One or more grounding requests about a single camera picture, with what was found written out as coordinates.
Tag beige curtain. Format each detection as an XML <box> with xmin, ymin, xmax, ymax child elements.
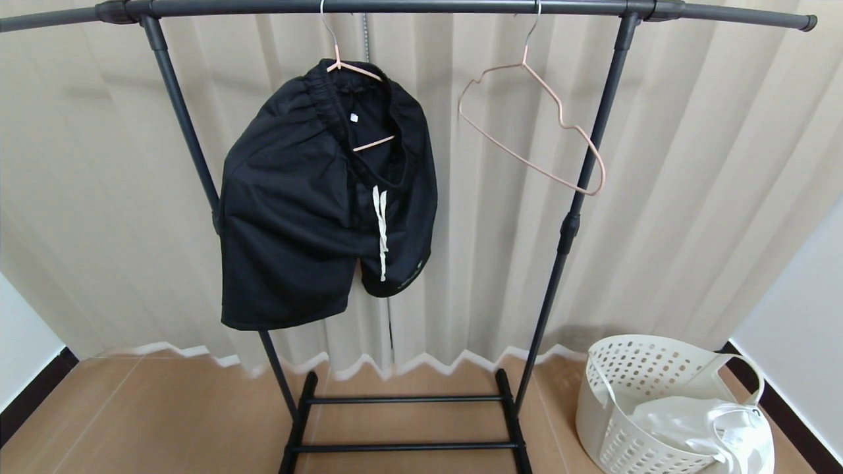
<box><xmin>0</xmin><ymin>0</ymin><xmax>843</xmax><ymax>382</ymax></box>

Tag pink clothes hanger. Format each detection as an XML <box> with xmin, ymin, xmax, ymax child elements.
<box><xmin>458</xmin><ymin>0</ymin><xmax>606</xmax><ymax>197</ymax></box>
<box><xmin>319</xmin><ymin>0</ymin><xmax>396</xmax><ymax>153</ymax></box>

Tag black shorts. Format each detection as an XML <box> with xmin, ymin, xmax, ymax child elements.
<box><xmin>219</xmin><ymin>59</ymin><xmax>439</xmax><ymax>331</ymax></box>

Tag black clothes rack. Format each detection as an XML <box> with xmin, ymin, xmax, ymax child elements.
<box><xmin>0</xmin><ymin>0</ymin><xmax>818</xmax><ymax>474</ymax></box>

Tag white printed T-shirt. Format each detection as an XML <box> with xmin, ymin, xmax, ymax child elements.
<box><xmin>629</xmin><ymin>394</ymin><xmax>776</xmax><ymax>474</ymax></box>

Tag white laundry basket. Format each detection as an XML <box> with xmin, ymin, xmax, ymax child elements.
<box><xmin>576</xmin><ymin>334</ymin><xmax>776</xmax><ymax>474</ymax></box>

